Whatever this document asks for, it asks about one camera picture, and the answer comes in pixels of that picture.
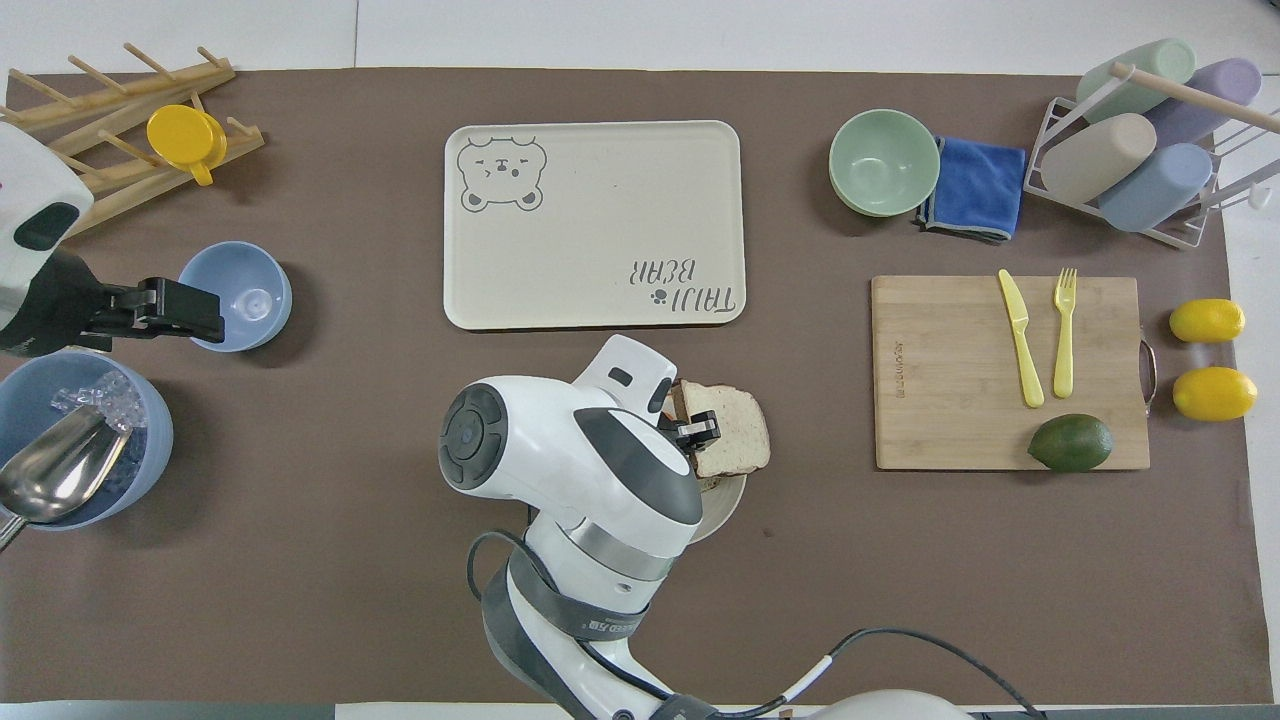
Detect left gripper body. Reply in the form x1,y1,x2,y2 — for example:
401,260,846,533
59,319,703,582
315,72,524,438
0,248,103,359

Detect bread slice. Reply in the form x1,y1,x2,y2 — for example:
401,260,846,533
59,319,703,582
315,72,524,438
679,379,773,479

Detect cream round plate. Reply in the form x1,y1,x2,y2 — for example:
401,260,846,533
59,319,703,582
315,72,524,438
688,470,749,546

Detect small blue bowl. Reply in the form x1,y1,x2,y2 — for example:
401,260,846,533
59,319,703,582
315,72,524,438
177,241,294,354

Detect clear ice cubes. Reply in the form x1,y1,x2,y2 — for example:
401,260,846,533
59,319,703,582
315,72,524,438
50,377,147,433

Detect large blue bowl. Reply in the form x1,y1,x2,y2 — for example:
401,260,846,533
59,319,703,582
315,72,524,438
0,349,175,532

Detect yellow cup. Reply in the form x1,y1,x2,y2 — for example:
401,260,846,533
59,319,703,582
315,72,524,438
146,104,229,188

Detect metal scoop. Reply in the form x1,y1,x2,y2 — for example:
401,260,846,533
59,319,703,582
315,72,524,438
0,404,134,553

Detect wooden dish rack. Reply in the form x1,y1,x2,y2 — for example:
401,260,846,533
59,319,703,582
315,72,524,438
0,42,267,241

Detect cream tray with bear print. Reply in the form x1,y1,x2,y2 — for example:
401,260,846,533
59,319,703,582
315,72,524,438
442,119,748,332

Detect wooden cutting board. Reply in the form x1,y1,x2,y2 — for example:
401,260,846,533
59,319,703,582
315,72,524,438
870,274,1160,472

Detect green bowl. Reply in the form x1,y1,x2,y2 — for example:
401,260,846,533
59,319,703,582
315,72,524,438
827,108,943,219

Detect yellow plastic knife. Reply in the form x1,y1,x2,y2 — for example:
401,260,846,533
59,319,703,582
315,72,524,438
996,268,1047,410

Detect blue cloth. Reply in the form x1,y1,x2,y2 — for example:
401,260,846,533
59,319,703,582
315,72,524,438
914,135,1030,245

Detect green avocado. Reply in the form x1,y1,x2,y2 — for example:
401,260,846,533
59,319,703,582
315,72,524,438
1026,412,1115,474

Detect yellow plastic fork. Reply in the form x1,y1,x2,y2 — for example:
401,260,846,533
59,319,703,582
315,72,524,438
1051,266,1080,400

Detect beige cup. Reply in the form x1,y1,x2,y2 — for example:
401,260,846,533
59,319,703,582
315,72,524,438
1039,112,1159,207

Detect yellow lemon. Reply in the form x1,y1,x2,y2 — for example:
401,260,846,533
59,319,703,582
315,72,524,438
1168,297,1248,345
1171,365,1260,423

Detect light blue cup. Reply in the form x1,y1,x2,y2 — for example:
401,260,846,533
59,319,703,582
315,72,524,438
1096,142,1215,234

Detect green cup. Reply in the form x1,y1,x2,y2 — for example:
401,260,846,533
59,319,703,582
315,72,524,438
1075,37,1198,124

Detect wooden rod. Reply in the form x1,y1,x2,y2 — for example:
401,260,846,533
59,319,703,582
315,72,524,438
1107,61,1280,137

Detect purple cup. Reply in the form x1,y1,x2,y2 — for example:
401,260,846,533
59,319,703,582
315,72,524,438
1140,56,1264,147

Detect black cable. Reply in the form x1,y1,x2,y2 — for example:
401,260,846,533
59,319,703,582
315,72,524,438
465,528,1047,720

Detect white wire rack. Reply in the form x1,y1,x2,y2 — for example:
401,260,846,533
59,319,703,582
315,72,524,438
1024,62,1280,252

